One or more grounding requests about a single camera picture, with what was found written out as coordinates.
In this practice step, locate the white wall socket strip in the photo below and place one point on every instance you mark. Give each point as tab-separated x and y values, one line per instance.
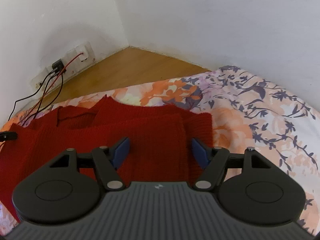
85	60

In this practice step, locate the floral orange bed sheet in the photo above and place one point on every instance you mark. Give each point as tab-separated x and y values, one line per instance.
247	110

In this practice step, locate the red knitted sweater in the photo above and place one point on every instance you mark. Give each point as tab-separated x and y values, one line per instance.
160	141

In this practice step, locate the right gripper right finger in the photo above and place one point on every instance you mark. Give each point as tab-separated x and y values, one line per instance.
216	161

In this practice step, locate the black power adapter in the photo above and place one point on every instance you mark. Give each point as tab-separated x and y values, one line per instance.
58	66

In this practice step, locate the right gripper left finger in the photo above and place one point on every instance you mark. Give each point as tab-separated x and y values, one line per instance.
96	170

